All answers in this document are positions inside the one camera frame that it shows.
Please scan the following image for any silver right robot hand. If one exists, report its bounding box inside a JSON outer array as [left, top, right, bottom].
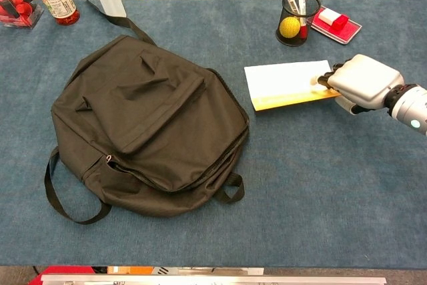
[[310, 53, 406, 115]]

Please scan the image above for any yellow white notebook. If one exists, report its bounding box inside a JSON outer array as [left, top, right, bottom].
[[244, 60, 343, 112]]

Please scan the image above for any black fabric backpack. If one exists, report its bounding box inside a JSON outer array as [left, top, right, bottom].
[[43, 0, 251, 225]]

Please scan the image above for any small red block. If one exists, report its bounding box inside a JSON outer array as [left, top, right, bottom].
[[332, 13, 350, 31]]

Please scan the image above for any white eraser block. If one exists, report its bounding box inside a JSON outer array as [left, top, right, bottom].
[[317, 7, 340, 26]]

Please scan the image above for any black mesh pen holder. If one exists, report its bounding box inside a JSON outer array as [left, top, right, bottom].
[[275, 0, 322, 47]]

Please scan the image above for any yellow foam ball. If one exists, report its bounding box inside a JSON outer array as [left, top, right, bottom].
[[279, 17, 301, 38]]

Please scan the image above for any blue felt table cloth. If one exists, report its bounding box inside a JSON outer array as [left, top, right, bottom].
[[0, 0, 427, 269]]

